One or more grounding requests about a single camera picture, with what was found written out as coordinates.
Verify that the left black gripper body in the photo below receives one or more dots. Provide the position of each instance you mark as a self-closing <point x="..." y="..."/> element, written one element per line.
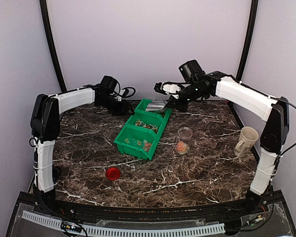
<point x="114" y="107"/>

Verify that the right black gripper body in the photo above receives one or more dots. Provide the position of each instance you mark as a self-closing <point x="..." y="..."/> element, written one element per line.
<point x="193" y="93"/>

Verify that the metal scoop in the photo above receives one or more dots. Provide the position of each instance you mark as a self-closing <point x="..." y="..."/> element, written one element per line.
<point x="156" y="106"/>

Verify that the green bin end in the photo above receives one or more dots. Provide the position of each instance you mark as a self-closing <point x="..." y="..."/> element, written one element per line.
<point x="164" y="116"/>

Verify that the green bin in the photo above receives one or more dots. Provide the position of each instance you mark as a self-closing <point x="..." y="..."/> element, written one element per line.
<point x="148" y="122"/>
<point x="136" y="141"/>

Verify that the clear glass jar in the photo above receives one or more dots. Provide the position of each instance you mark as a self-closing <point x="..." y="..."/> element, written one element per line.
<point x="183" y="140"/>

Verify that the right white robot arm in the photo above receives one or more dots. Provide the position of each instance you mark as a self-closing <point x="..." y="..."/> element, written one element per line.
<point x="273" y="113"/>

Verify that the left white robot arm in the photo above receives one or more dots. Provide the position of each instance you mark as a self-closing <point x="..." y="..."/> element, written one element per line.
<point x="45" y="124"/>

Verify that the red jar lid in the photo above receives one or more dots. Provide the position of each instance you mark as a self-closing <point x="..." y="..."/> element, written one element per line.
<point x="113" y="173"/>

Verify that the beige ceramic mug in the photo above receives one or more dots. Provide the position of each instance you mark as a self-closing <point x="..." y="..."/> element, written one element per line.
<point x="248" y="137"/>

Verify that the dark blue mug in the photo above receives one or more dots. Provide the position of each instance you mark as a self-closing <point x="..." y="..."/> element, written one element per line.
<point x="56" y="173"/>

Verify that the small green circuit board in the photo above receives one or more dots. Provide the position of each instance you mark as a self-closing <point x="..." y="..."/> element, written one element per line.
<point x="70" y="227"/>

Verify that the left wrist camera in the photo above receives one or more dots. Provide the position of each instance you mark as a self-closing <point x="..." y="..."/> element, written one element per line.
<point x="109" y="84"/>

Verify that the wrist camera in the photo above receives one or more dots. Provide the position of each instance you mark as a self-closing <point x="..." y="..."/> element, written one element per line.
<point x="191" y="71"/>
<point x="109" y="84"/>

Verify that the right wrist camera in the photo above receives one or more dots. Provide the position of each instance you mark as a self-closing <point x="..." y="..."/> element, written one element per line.
<point x="191" y="71"/>

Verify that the left black frame post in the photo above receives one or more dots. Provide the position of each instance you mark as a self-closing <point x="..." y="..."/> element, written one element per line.
<point x="51" y="45"/>

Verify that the black frame post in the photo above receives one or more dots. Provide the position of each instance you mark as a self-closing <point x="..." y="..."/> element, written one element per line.
<point x="51" y="45"/>
<point x="248" y="39"/>

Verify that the right black frame post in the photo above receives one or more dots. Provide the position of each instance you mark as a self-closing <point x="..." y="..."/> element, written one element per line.
<point x="248" y="39"/>

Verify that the black front rail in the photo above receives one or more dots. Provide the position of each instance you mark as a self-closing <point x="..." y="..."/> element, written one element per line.
<point x="92" y="213"/>

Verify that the white slotted cable duct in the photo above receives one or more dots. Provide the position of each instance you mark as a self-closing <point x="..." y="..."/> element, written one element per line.
<point x="94" y="231"/>

